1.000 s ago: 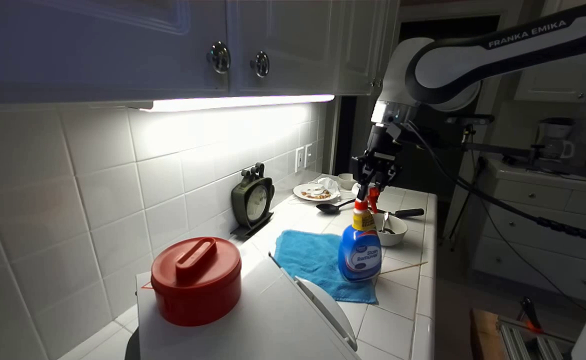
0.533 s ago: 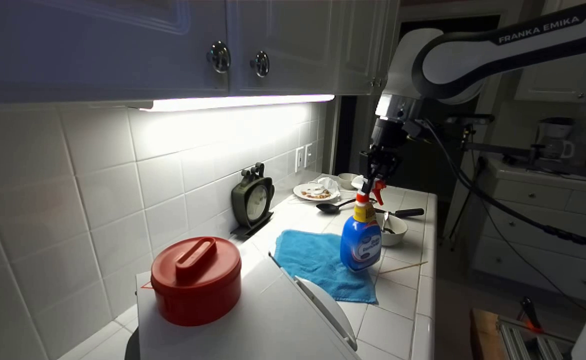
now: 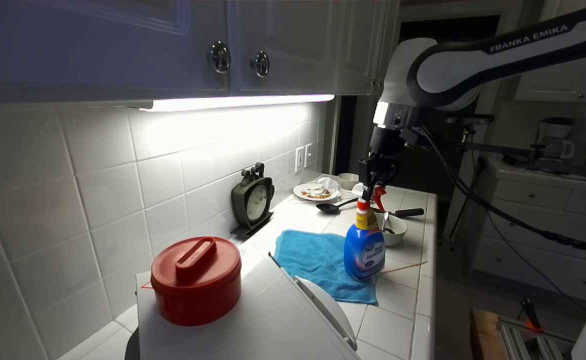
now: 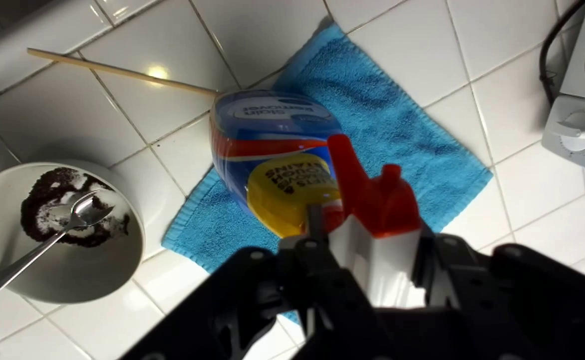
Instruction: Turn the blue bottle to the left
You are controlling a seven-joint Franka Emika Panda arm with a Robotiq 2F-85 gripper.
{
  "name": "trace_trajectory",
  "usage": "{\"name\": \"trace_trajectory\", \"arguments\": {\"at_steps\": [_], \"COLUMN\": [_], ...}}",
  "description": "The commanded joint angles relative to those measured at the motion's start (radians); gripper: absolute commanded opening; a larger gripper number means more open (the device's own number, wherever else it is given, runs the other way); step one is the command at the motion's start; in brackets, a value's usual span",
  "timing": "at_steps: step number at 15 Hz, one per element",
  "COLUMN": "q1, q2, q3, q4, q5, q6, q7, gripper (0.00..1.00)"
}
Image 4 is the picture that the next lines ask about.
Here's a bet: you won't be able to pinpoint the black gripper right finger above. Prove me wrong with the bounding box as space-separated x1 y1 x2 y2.
411 230 585 360

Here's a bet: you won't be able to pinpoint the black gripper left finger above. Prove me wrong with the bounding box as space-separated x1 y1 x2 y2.
119 203 333 360

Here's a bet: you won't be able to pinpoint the blue spray bottle red trigger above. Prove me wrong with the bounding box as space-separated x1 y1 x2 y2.
209 87 426 311

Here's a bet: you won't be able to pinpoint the white ceramic bowl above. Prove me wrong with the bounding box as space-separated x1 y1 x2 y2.
0 160 145 305

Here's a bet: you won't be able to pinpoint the white toaster oven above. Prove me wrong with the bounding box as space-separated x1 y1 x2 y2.
538 0 585 177

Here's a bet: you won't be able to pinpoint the blue terry towel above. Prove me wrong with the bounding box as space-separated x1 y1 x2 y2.
159 16 494 328

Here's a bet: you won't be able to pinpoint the dark food leftovers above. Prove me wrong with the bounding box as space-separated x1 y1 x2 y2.
17 165 133 250

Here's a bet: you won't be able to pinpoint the metal spoon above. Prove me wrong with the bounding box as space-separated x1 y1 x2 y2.
0 191 103 295

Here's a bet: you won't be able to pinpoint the wooden chopstick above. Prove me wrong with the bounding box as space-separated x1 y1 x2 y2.
25 45 219 95

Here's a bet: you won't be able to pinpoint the black toaster power cord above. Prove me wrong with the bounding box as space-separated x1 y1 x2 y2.
536 0 585 104

